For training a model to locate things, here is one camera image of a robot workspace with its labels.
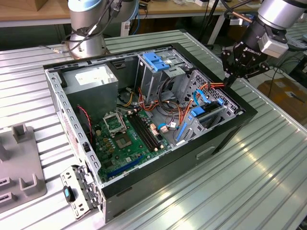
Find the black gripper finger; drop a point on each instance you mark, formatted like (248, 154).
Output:
(265, 66)
(225, 57)

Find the hard disk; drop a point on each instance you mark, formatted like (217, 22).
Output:
(197, 112)

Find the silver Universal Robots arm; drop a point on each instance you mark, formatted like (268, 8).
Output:
(280, 12)

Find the perforated metal disk bay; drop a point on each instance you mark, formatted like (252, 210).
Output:
(194, 130)

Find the flat brown cardboard box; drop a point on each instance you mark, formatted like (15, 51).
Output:
(280, 95)

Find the metal slat side table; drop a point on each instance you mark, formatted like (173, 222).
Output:
(298, 36)

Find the small white box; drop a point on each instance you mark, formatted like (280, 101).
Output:
(201, 2)

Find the blue drive bay latch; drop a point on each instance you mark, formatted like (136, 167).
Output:
(154, 62)

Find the grey optical drive cage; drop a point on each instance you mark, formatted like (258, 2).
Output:
(149, 83)

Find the black RAM slot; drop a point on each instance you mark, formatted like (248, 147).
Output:
(146, 130)
(140, 133)

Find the black open PC case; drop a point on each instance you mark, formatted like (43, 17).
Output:
(168, 172)

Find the CPU socket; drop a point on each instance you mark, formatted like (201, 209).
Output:
(122, 141)

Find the green motherboard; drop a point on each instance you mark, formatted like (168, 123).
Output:
(134, 155)

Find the grey power supply unit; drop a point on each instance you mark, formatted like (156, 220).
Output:
(91, 93)

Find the blue expansion slot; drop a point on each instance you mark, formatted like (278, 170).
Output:
(124, 167)

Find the black case fan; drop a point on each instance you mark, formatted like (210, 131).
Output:
(84, 124)

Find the black blue release latch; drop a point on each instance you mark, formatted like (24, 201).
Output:
(67, 194)

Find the grey part rack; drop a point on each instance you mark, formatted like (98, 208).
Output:
(21, 158)

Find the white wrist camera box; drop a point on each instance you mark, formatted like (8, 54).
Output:
(272, 46)

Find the metal slot retainer bracket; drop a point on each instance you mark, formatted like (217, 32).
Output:
(69, 176)

